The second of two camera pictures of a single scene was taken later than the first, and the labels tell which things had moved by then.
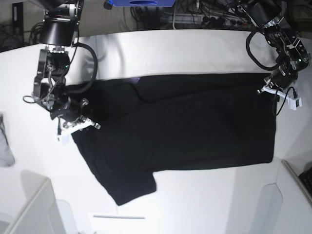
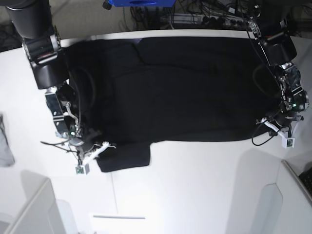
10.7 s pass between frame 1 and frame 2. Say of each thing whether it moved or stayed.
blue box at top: stayed
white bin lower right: stayed
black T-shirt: moved
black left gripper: moved
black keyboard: stayed
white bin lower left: stayed
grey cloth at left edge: stayed
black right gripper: moved
